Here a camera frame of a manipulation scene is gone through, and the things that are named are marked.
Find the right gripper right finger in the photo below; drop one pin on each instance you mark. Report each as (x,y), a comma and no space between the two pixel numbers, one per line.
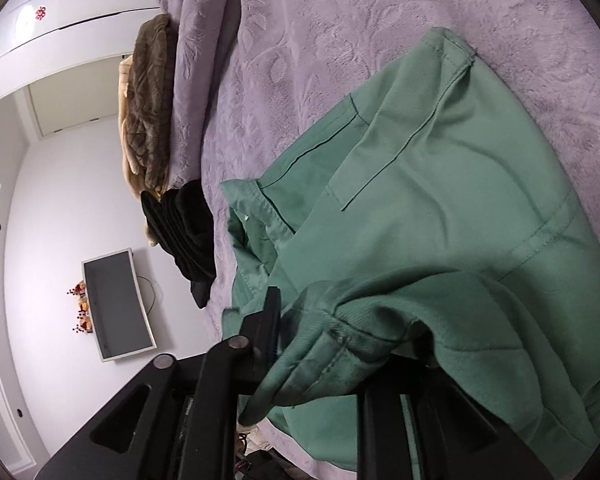
(414,422)

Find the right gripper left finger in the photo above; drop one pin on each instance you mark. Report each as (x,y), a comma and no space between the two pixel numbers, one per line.
(175,419)

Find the green button-up shirt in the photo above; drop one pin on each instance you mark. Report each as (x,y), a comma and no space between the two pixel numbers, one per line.
(426,202)

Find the white framed monitor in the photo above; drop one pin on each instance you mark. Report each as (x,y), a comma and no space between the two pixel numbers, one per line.
(117,309)

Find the orange fruit decoration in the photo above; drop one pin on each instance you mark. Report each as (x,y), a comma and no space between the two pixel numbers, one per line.
(84,322)

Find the black garment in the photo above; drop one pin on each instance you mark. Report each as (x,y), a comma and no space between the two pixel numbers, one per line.
(182,225)

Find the brown fur garment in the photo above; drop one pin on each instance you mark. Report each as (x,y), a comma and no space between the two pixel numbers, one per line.
(145,99)

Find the lilac plush bed blanket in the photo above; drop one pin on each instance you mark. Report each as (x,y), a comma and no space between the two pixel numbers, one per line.
(253,75)

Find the white wardrobe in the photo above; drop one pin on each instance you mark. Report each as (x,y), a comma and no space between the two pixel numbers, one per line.
(39,38)

